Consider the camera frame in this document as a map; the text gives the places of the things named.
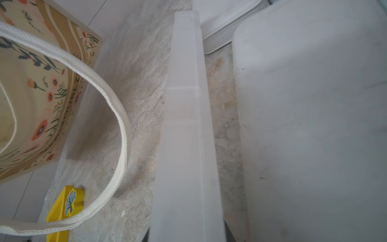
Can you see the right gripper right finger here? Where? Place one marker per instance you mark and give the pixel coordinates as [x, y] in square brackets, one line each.
[229, 235]

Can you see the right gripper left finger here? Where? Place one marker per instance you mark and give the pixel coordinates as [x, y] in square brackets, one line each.
[146, 236]

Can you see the frosted clear pen case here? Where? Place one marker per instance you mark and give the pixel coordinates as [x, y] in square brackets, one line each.
[187, 204]

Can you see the beige tin pencil case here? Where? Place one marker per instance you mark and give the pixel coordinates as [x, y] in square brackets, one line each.
[311, 87]

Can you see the floral canvas tote bag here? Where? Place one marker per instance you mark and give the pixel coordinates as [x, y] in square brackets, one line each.
[47, 60]

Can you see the white glossy tin pencil case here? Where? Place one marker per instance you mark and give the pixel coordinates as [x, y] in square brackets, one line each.
[220, 18]

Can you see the yellow triangular plastic tool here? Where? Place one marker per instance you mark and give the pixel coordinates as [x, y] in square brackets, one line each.
[68, 204]

